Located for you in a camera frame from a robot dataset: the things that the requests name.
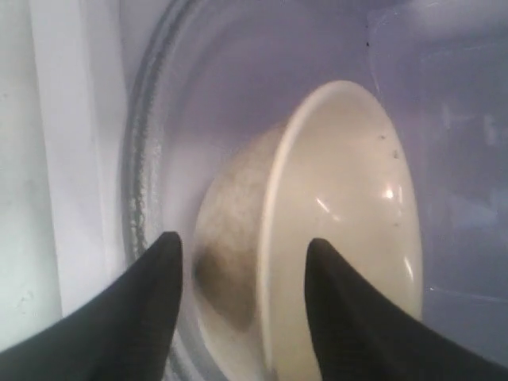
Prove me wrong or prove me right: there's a glass microwave turntable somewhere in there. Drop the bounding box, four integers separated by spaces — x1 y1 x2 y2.
122 1 507 380

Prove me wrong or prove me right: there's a white ceramic bowl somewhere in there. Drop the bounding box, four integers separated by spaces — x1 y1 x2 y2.
193 81 423 380

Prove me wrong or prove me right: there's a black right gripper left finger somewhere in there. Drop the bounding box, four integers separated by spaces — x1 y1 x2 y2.
1 232 183 380

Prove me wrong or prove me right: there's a white microwave oven body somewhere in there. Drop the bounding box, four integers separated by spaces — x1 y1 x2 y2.
0 0 508 381

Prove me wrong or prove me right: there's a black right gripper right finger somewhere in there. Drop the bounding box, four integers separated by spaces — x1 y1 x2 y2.
307 238 507 380

